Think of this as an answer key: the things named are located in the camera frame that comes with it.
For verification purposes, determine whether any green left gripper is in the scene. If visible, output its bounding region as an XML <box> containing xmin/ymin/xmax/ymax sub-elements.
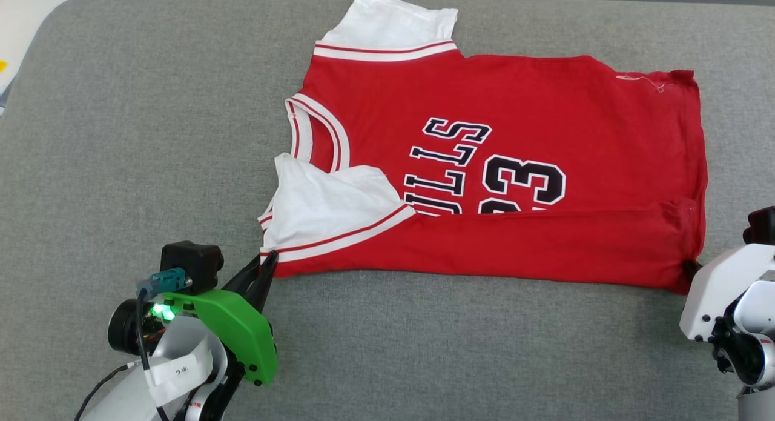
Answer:
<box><xmin>108</xmin><ymin>250</ymin><xmax>279</xmax><ymax>386</ymax></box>

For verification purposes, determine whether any white equipment box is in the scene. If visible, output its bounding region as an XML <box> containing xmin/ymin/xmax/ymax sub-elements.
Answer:
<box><xmin>0</xmin><ymin>0</ymin><xmax>79</xmax><ymax>116</ymax></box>

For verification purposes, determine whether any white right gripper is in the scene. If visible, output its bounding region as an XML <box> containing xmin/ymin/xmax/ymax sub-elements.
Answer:
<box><xmin>679</xmin><ymin>244</ymin><xmax>775</xmax><ymax>343</ymax></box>

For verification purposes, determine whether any red white basketball jersey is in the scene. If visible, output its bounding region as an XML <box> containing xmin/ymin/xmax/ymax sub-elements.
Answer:
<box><xmin>257</xmin><ymin>0</ymin><xmax>709</xmax><ymax>294</ymax></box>

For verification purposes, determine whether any white paper label band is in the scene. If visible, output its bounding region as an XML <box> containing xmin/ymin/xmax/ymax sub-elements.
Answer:
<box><xmin>145</xmin><ymin>342</ymin><xmax>214</xmax><ymax>408</ymax></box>

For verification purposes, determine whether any left black cable teal plug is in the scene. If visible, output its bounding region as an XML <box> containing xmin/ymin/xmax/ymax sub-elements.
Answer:
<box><xmin>73</xmin><ymin>268</ymin><xmax>188</xmax><ymax>421</ymax></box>

